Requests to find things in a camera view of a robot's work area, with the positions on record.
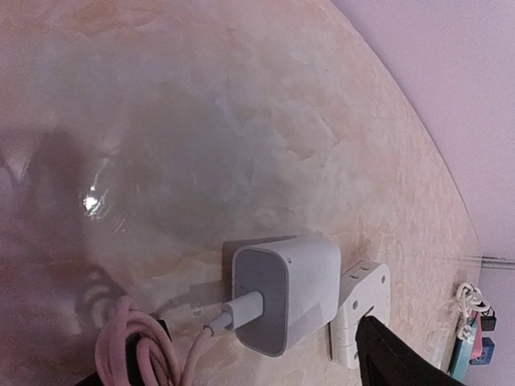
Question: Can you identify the white charger cable bundle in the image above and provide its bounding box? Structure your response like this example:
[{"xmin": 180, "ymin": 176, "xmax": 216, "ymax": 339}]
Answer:
[{"xmin": 94, "ymin": 291, "xmax": 265, "ymax": 386}]

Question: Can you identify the pink power strip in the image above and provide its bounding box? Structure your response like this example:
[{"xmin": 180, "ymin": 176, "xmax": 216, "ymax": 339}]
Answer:
[{"xmin": 470, "ymin": 314, "xmax": 483, "ymax": 362}]

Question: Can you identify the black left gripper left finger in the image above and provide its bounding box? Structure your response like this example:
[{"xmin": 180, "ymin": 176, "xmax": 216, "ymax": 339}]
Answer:
[{"xmin": 66, "ymin": 319, "xmax": 170, "ymax": 386}]

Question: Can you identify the black plug adapter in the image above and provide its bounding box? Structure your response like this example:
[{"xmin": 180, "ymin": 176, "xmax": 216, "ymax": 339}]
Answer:
[{"xmin": 480, "ymin": 308, "xmax": 497, "ymax": 332}]

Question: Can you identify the blue cube adapter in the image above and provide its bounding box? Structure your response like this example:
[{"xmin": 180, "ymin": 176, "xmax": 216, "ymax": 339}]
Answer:
[{"xmin": 469, "ymin": 337, "xmax": 495, "ymax": 365}]

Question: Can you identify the teal power strip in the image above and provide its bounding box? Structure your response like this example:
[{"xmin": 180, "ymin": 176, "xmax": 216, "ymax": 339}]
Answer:
[{"xmin": 448, "ymin": 320, "xmax": 476, "ymax": 381}]

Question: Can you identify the white multi-outlet plug adapter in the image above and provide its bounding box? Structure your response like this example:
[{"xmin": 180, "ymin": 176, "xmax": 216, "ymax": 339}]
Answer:
[{"xmin": 329, "ymin": 261, "xmax": 391, "ymax": 369}]

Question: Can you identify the white usb charger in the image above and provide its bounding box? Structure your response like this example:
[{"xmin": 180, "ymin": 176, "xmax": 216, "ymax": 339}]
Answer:
[{"xmin": 225, "ymin": 236, "xmax": 341, "ymax": 357}]

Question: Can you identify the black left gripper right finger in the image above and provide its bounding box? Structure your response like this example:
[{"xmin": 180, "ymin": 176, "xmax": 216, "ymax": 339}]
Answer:
[{"xmin": 356, "ymin": 316, "xmax": 462, "ymax": 386}]

